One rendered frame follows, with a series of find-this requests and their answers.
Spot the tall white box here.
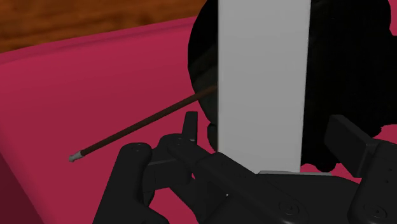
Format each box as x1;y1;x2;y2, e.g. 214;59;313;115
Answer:
217;0;312;174

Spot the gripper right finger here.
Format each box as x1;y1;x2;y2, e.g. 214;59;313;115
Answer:
323;114;397;224

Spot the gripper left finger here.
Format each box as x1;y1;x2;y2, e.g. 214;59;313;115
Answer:
92;111;309;224

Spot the black rounded object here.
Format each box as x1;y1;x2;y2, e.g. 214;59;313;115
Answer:
187;0;397;173

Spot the crimson sofa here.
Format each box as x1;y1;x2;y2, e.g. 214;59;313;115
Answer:
0;0;397;224

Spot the dark brown stick grey tip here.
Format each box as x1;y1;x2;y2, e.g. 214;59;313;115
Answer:
68;85;218;163

